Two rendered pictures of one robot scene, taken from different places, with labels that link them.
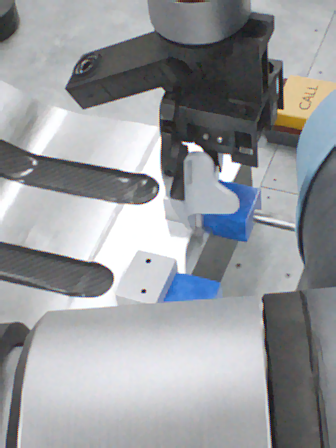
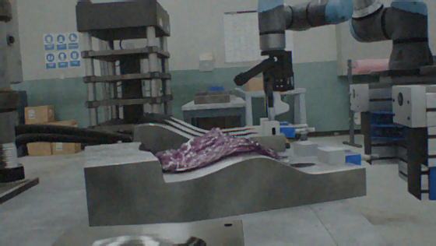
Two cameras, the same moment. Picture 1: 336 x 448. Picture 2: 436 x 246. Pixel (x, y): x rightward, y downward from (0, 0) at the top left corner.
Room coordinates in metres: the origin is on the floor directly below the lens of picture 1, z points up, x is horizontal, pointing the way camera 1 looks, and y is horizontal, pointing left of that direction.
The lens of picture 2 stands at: (-0.44, 0.68, 1.02)
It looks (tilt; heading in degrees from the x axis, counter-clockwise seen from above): 5 degrees down; 333
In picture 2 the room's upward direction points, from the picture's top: 3 degrees counter-clockwise
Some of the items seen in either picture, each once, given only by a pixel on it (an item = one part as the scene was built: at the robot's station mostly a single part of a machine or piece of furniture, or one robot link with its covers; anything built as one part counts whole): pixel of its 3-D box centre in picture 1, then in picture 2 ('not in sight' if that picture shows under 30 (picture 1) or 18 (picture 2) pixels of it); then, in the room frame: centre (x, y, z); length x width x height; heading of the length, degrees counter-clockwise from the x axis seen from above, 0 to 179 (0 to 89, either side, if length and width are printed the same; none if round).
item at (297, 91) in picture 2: not in sight; (271, 114); (5.56, -3.39, 0.47); 1.10 x 0.52 x 0.94; 69
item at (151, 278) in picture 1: (202, 308); (290, 131); (0.50, -0.02, 0.89); 0.13 x 0.05 x 0.05; 61
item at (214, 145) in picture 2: not in sight; (216, 148); (0.34, 0.28, 0.90); 0.26 x 0.18 x 0.08; 79
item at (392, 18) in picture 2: not in sight; (407, 19); (0.60, -0.60, 1.20); 0.13 x 0.12 x 0.14; 12
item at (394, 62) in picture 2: not in sight; (410, 54); (0.59, -0.61, 1.09); 0.15 x 0.15 x 0.10
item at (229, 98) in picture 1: (216, 78); (276, 72); (0.61, -0.06, 1.05); 0.09 x 0.08 x 0.12; 61
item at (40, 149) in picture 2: not in sight; (53, 129); (7.49, -0.24, 0.42); 0.86 x 0.33 x 0.83; 61
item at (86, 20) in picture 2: not in sight; (134, 88); (5.20, -1.04, 1.03); 1.54 x 0.94 x 2.06; 151
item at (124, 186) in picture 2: not in sight; (217, 170); (0.33, 0.29, 0.86); 0.50 x 0.26 x 0.11; 79
